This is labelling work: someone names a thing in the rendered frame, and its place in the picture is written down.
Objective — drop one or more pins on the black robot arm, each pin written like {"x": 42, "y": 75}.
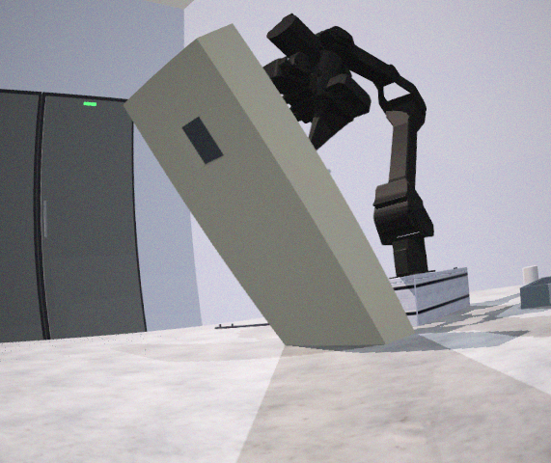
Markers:
{"x": 398, "y": 209}

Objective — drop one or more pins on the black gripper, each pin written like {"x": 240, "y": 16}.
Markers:
{"x": 336, "y": 101}

